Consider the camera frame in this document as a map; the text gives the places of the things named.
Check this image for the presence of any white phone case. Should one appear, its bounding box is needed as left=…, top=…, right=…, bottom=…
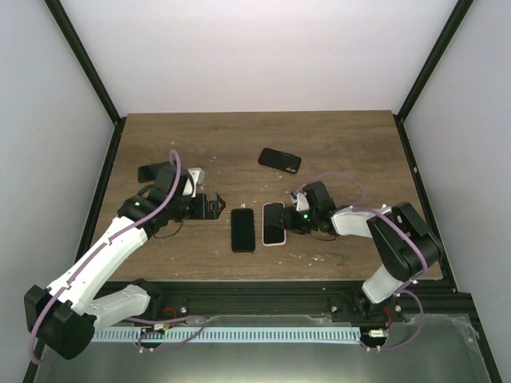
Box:
left=261, top=202, right=288, bottom=247

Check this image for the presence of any black phone case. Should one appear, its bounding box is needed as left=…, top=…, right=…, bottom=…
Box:
left=230, top=207, right=256, bottom=254
left=258, top=148, right=302, bottom=174

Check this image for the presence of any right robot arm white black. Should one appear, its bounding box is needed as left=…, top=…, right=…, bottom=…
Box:
left=262, top=181, right=445, bottom=322

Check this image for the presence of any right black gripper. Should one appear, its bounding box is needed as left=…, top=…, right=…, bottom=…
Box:
left=271, top=206, right=319, bottom=235

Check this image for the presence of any purple cable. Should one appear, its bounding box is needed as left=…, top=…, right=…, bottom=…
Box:
left=26, top=149, right=208, bottom=365
left=297, top=172, right=430, bottom=352

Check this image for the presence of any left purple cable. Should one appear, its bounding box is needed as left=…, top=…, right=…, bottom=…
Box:
left=26, top=149, right=208, bottom=365

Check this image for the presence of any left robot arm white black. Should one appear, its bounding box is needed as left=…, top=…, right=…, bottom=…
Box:
left=24, top=161, right=225, bottom=360

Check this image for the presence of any black aluminium frame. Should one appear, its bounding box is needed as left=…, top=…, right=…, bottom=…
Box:
left=24, top=1, right=501, bottom=382

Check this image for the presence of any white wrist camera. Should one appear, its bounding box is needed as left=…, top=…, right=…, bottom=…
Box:
left=183, top=168, right=205, bottom=198
left=290, top=191, right=310, bottom=212

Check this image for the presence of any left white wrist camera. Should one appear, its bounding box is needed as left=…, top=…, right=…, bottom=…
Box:
left=183, top=168, right=205, bottom=198

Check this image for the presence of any black phone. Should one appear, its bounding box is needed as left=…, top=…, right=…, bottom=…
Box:
left=137, top=162, right=172, bottom=184

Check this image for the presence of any light blue slotted cable duct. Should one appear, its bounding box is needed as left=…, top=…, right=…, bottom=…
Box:
left=93, top=326, right=361, bottom=344

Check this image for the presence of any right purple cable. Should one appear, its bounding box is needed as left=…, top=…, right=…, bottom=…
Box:
left=297, top=172, right=430, bottom=352

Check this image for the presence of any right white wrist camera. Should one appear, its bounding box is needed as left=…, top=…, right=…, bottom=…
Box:
left=290, top=191, right=310, bottom=212

